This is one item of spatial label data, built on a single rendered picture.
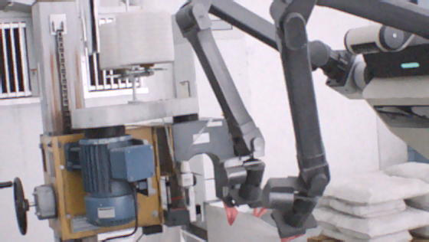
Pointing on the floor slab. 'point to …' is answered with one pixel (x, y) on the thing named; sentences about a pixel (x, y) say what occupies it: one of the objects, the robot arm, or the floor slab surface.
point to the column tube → (71, 44)
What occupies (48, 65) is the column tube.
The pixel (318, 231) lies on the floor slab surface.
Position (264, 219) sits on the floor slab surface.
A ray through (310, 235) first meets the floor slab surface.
